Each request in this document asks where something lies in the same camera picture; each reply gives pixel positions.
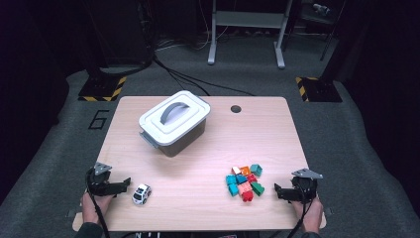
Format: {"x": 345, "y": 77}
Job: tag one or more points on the sea green toy block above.
{"x": 256, "y": 170}

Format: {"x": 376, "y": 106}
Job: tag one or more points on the translucent brown storage box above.
{"x": 185, "y": 145}

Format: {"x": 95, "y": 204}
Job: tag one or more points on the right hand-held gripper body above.
{"x": 303, "y": 190}

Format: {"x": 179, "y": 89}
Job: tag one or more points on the hazard-striped black base plate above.
{"x": 99, "y": 88}
{"x": 322, "y": 91}

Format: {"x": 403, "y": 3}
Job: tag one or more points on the small pink toy block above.
{"x": 236, "y": 170}

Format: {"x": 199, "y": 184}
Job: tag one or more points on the small grey device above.
{"x": 321, "y": 8}

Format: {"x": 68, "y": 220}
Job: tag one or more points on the dark green toy block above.
{"x": 258, "y": 189}

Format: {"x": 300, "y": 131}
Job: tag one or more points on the black metal stand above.
{"x": 333, "y": 49}

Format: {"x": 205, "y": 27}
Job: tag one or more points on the person's right hand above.
{"x": 312, "y": 214}

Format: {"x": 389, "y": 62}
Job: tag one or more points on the person's left hand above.
{"x": 94, "y": 208}

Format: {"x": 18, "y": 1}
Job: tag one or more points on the teal toy block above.
{"x": 233, "y": 190}
{"x": 230, "y": 180}

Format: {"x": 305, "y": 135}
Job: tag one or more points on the large pink toy block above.
{"x": 244, "y": 188}

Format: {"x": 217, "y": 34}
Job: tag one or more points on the white toy car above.
{"x": 142, "y": 194}

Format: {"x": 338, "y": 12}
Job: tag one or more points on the red toy block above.
{"x": 252, "y": 178}
{"x": 247, "y": 196}

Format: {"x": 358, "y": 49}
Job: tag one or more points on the grey metal desk frame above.
{"x": 247, "y": 19}

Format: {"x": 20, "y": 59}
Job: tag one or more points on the black equipment cabinet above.
{"x": 122, "y": 33}

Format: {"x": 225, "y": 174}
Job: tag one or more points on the blue toy block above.
{"x": 241, "y": 178}

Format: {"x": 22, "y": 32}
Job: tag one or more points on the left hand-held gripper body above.
{"x": 99, "y": 185}

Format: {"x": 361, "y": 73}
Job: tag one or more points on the orange toy block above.
{"x": 245, "y": 171}

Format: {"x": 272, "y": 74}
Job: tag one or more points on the grey tape strip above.
{"x": 328, "y": 211}
{"x": 73, "y": 213}

